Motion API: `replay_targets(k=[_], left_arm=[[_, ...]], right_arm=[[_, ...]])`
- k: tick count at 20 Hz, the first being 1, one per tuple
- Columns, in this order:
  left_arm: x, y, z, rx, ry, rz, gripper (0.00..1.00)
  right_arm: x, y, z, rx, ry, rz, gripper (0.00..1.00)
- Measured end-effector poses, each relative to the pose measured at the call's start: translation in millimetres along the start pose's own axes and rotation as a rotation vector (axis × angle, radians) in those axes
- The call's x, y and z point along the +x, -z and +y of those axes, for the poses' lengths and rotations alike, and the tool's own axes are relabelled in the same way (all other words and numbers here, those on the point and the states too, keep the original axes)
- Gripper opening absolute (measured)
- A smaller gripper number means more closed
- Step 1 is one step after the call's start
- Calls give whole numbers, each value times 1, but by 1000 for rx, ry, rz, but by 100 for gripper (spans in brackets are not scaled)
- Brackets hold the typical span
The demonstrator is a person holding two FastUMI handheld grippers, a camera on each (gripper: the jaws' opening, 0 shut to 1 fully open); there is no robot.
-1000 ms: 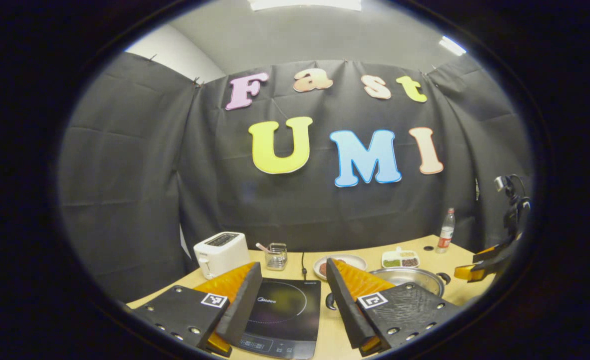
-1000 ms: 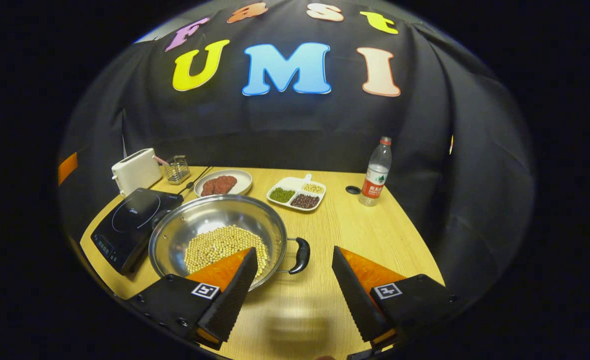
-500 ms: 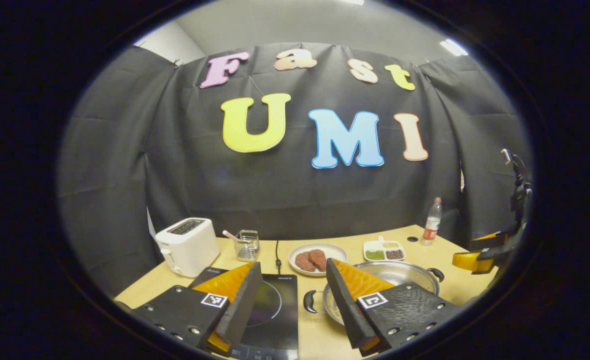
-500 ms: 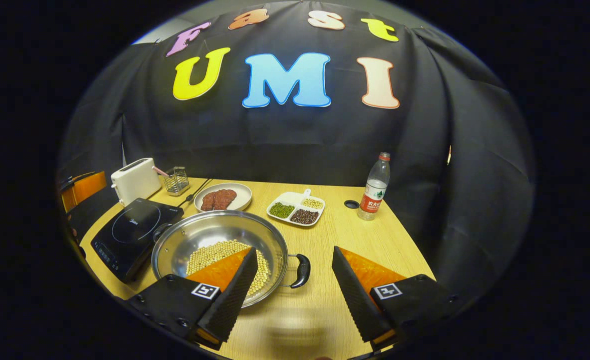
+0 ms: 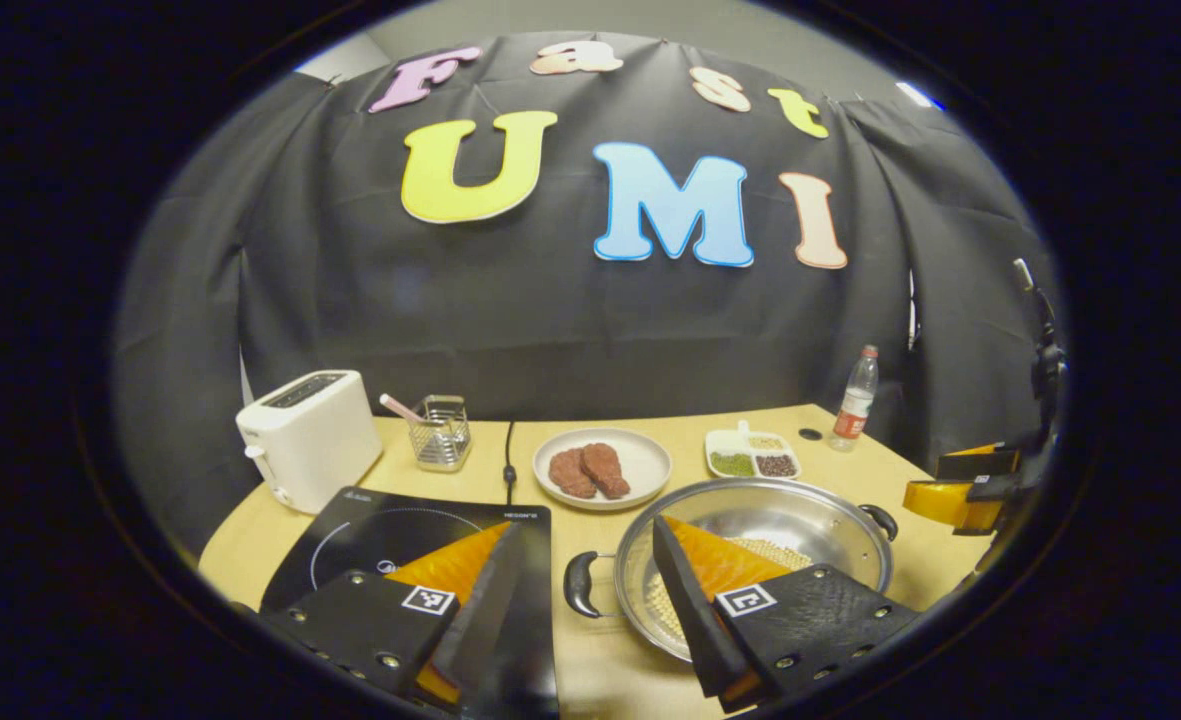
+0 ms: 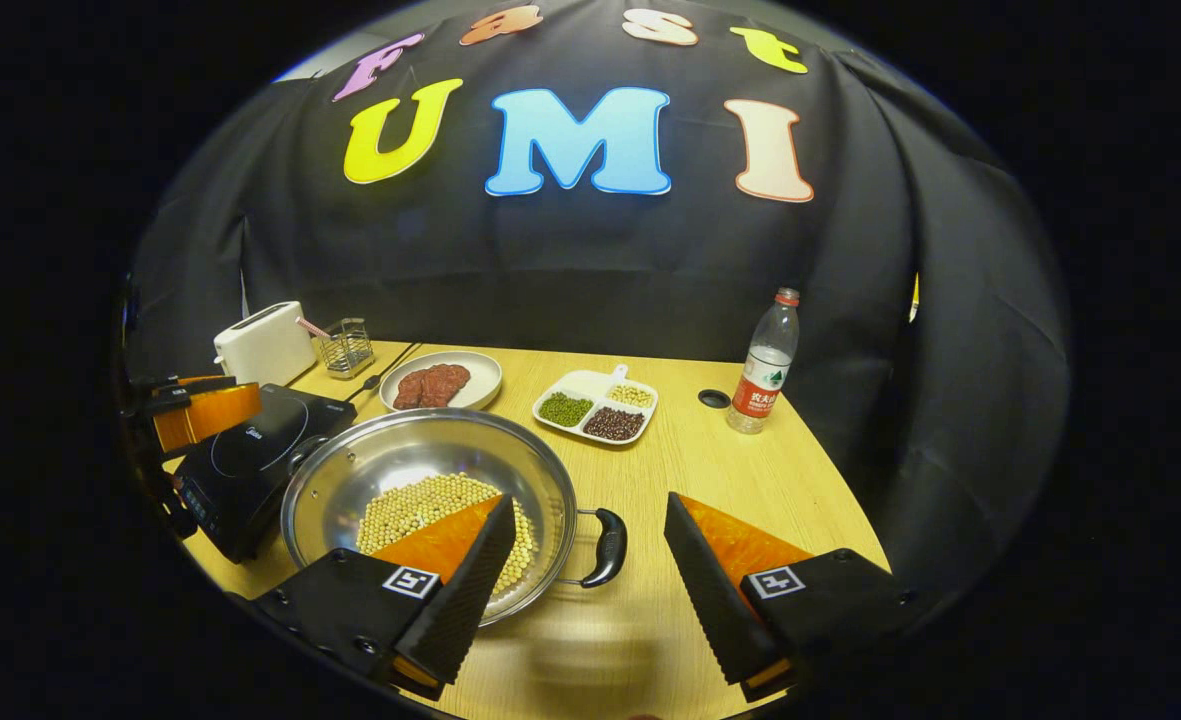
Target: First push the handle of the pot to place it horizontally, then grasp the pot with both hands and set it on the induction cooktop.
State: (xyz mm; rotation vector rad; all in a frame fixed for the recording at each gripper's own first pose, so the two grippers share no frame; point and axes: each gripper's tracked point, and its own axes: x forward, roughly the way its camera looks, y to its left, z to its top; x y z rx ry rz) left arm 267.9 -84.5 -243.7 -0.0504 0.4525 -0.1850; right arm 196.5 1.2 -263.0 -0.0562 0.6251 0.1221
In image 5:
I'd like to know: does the black backdrop cloth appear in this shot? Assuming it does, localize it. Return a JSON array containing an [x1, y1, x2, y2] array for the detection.
[[115, 32, 1061, 556]]

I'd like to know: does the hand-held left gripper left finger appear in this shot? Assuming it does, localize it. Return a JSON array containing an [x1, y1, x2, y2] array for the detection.
[[260, 520, 527, 713]]

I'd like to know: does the white round plate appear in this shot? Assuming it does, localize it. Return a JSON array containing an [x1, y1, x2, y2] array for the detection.
[[532, 428, 673, 512]]

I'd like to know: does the white divided bean dish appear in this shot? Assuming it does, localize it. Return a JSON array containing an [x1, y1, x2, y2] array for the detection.
[[704, 421, 802, 481]]

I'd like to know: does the black induction cooktop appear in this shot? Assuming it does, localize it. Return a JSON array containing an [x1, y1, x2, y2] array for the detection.
[[260, 487, 561, 719]]

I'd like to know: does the white toaster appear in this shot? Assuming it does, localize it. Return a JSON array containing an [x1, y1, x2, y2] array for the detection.
[[236, 370, 384, 515]]

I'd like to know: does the clear plastic water bottle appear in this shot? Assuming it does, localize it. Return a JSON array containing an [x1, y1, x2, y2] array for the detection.
[[829, 345, 880, 453]]

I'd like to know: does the brown meat piece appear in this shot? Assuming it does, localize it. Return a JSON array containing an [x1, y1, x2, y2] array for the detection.
[[548, 447, 599, 500], [580, 442, 631, 500]]

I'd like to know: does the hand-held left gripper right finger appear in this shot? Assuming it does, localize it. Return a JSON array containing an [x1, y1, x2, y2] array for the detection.
[[652, 516, 923, 713]]

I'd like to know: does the stainless steel pot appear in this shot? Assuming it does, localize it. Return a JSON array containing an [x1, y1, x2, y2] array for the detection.
[[563, 477, 899, 663]]

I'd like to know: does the metal wire utensil holder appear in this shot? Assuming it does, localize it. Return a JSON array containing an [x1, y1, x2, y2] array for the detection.
[[408, 395, 473, 473]]

